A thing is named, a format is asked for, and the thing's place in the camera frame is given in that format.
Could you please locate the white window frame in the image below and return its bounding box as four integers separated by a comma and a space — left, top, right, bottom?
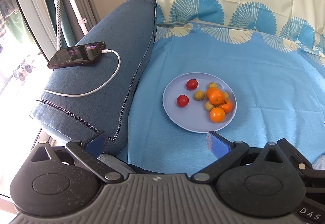
8, 0, 59, 61

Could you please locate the white charging cable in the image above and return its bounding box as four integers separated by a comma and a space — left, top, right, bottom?
43, 49, 121, 98

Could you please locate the light blue round plate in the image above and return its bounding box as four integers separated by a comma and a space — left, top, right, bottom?
162, 72, 237, 134

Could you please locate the black smartphone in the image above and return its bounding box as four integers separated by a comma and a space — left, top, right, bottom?
47, 41, 106, 70

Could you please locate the green hanging garment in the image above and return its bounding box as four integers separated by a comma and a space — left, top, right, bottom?
0, 0, 28, 44

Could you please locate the blue sofa armrest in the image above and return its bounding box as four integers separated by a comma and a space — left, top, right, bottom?
30, 0, 158, 156

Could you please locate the blue fan-print bedsheet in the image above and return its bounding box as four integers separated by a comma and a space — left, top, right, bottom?
117, 0, 325, 176

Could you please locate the orange tomato with stem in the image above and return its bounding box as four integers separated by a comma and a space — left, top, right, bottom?
218, 99, 233, 114

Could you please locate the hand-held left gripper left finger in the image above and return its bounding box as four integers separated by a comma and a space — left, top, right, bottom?
30, 131, 125, 184

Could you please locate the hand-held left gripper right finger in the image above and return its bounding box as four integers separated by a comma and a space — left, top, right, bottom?
191, 131, 290, 184

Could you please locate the light blue fuzzy cloth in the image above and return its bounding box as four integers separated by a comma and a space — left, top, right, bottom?
312, 154, 325, 171

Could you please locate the dotted fabric cord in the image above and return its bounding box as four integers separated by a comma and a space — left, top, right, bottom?
54, 0, 63, 49

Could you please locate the row of shoes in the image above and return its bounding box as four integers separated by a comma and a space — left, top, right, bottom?
13, 58, 37, 81

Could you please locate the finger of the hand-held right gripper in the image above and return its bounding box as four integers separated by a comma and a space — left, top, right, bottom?
278, 138, 313, 176

